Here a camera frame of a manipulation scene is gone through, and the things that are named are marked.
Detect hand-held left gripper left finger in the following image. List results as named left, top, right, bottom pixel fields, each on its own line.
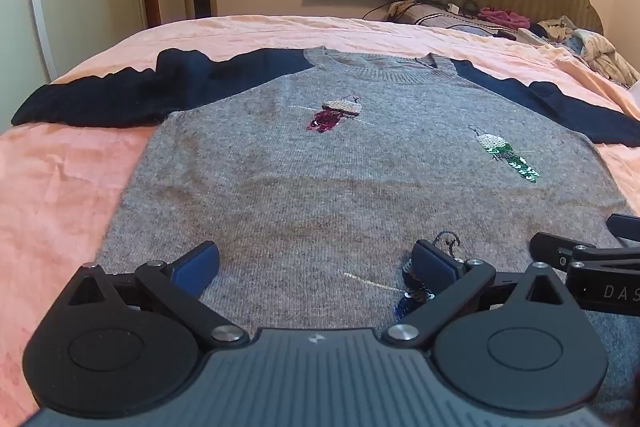
left=64, top=241, right=251, bottom=351

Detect grey sweater with navy sleeves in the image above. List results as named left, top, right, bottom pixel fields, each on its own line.
left=11, top=47, right=640, bottom=413

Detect floral crumpled clothes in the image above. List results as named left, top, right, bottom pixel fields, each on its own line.
left=530, top=14, right=640, bottom=88

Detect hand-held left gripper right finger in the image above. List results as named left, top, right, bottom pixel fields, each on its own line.
left=382, top=240, right=577, bottom=351

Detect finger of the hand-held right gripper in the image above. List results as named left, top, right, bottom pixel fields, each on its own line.
left=530, top=231, right=601, bottom=276
left=606, top=214, right=640, bottom=241

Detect pink bed sheet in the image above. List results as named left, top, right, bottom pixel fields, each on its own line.
left=0, top=14, right=640, bottom=378

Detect striped pillow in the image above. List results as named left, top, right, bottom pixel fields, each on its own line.
left=387, top=0, right=501, bottom=34

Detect pink crumpled cloth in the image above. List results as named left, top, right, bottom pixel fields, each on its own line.
left=477, top=6, right=531, bottom=30

